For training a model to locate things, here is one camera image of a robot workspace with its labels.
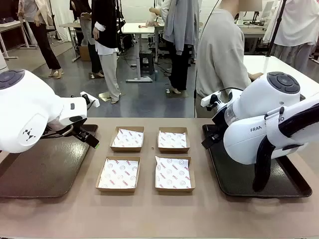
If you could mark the grey workbench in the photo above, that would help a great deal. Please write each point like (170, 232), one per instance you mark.
(251, 30)

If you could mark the brown plastic tray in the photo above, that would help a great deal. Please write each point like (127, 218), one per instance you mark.
(45, 169)

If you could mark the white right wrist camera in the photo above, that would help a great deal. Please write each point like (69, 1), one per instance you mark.
(207, 100)

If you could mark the bystander in dark grey clothes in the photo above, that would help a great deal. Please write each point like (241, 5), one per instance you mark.
(86, 30)

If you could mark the black step stool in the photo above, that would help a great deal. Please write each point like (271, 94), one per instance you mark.
(147, 62)

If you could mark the person's right forearm beige sleeve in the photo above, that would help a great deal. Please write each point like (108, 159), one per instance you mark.
(245, 67)

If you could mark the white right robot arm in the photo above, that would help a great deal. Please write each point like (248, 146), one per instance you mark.
(249, 139)

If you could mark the large white table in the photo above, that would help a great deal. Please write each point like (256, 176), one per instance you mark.
(286, 64)

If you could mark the kraft paper food box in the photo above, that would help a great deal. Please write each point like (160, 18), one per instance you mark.
(127, 149)
(174, 189)
(115, 190)
(173, 150)

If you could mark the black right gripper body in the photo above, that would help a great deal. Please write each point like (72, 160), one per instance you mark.
(219, 122)

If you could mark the gold floor plate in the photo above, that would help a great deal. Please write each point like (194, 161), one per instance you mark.
(104, 95)

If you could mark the person in beige sweater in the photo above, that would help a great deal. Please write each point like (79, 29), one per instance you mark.
(219, 57)

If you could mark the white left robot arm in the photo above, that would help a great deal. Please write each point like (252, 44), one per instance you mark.
(25, 112)

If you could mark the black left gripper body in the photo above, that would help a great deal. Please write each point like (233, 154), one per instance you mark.
(79, 132)

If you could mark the light wooden desk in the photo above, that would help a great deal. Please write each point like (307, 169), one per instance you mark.
(69, 25)

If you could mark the cardboard box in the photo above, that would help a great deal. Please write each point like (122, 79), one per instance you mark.
(84, 53)

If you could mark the white desk with metal legs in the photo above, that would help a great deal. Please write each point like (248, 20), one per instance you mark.
(10, 25)

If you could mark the person's right hand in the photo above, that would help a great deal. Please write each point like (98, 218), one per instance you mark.
(255, 75)

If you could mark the clear plastic bag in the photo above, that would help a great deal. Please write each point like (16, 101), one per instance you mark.
(152, 21)

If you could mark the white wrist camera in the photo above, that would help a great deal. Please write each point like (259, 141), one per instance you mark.
(207, 100)
(94, 102)

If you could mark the bystander in white shirt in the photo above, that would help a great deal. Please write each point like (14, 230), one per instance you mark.
(299, 25)

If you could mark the white standing desk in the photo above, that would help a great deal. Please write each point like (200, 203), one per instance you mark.
(134, 27)

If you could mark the bystander in grey cardigan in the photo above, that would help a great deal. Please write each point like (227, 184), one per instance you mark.
(179, 25)

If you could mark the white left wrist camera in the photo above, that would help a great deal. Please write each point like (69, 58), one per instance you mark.
(94, 102)

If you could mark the bystander in beige jacket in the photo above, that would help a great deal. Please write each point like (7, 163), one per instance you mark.
(42, 37)

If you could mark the black stand pole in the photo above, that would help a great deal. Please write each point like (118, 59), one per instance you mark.
(274, 37)

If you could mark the bystander in black jacket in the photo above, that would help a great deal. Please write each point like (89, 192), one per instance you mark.
(106, 25)

